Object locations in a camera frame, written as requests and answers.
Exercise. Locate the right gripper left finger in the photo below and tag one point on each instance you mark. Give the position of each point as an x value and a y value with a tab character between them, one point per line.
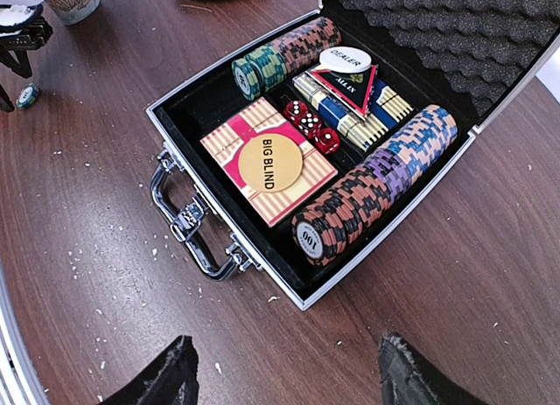
171	378

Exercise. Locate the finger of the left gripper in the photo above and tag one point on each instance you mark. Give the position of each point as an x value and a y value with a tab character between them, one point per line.
6	104
18	64

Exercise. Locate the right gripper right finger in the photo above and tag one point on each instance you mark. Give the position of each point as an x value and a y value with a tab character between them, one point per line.
407	377

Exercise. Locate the green poker chip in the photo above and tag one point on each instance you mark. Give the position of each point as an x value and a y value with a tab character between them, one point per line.
28	96

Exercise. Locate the black poker chip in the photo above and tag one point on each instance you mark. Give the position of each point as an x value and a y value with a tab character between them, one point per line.
320	234

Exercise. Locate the red Texas Hold'em card box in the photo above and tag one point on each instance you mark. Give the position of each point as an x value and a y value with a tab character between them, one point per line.
225	143

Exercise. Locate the yellow round button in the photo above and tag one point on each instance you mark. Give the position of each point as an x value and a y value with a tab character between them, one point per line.
270	163

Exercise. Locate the aluminium poker case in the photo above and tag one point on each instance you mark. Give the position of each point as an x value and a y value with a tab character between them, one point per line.
470	57

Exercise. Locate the red die front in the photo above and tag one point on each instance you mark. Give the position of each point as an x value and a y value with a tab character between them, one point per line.
327	141

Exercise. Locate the orange black chip stack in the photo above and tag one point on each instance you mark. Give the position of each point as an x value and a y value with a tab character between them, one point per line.
358	199

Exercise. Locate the purple chip stack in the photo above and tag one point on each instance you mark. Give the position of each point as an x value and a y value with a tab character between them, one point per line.
391	170

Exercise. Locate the blue card deck box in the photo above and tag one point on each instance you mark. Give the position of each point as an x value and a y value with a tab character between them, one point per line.
385	110

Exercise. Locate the brown chip stack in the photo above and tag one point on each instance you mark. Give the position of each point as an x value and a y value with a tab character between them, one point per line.
303	45

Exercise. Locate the black triangular all-in button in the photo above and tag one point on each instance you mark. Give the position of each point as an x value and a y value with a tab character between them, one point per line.
354	90

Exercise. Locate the white dealer button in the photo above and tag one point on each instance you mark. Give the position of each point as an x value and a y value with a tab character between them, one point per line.
345	59

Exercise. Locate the aluminium front rail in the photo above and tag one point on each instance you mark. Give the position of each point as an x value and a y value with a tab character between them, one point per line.
20	383

